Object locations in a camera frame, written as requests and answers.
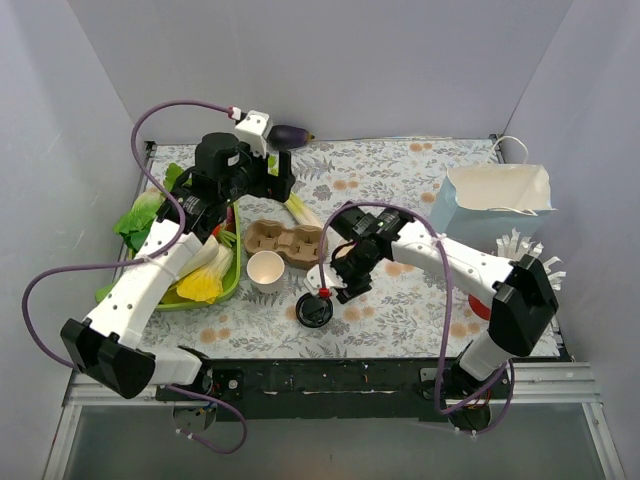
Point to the light blue paper bag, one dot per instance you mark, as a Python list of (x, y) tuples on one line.
[(477, 204)]

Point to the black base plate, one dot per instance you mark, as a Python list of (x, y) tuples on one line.
[(345, 389)]

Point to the purple eggplant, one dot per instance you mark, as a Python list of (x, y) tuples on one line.
[(286, 137)]

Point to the white paper coffee cup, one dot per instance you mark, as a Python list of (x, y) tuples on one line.
[(266, 271)]

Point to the black plastic cup lid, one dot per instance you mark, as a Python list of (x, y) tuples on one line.
[(313, 311)]

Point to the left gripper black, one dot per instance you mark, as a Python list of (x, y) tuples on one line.
[(282, 176)]

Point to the brown cardboard cup carrier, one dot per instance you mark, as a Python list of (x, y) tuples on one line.
[(297, 246)]

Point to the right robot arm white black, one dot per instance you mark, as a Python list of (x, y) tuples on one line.
[(518, 293)]

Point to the orange carrot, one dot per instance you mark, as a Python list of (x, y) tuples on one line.
[(225, 235)]

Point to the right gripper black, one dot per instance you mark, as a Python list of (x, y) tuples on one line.
[(353, 284)]

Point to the red cup holder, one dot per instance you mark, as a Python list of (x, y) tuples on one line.
[(478, 308)]

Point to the green onion stalk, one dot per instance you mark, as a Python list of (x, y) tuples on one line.
[(301, 212)]

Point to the green lettuce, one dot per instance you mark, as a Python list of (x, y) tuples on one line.
[(134, 225)]

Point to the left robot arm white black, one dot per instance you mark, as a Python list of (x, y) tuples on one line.
[(105, 344)]

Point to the green plastic tray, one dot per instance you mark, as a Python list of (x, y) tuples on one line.
[(172, 302)]

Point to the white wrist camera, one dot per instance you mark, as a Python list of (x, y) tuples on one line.
[(323, 281), (252, 128)]

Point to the yellow leafy cabbage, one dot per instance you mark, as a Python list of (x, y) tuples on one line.
[(205, 284)]

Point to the floral table mat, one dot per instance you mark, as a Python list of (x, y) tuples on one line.
[(405, 314)]

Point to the aluminium rail frame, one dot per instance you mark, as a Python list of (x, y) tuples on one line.
[(552, 427)]

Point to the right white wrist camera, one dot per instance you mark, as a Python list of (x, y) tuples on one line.
[(323, 281)]

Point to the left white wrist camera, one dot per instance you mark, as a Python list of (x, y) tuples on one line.
[(252, 128)]

